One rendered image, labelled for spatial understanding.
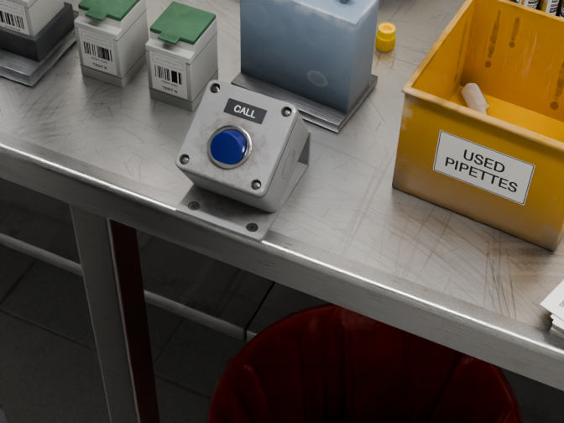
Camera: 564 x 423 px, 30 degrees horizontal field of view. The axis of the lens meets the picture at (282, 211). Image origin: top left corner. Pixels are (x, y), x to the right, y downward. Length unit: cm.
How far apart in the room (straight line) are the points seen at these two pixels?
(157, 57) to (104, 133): 7
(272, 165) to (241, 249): 8
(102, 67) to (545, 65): 35
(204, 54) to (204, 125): 11
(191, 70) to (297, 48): 8
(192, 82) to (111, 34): 7
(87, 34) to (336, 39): 20
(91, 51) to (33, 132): 8
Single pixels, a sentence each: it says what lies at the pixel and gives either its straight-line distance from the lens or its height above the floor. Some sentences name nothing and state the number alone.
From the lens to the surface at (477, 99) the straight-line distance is 85.
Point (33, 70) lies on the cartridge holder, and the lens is 89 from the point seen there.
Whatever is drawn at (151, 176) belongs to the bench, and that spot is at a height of 88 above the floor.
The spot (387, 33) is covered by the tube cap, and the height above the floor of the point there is 89.
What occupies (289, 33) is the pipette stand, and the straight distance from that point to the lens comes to 82.
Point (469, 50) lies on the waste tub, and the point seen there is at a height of 92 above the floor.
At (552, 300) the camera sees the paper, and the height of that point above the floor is 89.
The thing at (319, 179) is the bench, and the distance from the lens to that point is 80.
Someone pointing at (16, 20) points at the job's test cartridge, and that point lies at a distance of 89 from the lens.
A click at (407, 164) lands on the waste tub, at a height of 91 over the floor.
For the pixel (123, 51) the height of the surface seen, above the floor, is 91.
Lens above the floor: 145
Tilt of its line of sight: 48 degrees down
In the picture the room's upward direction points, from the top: 2 degrees clockwise
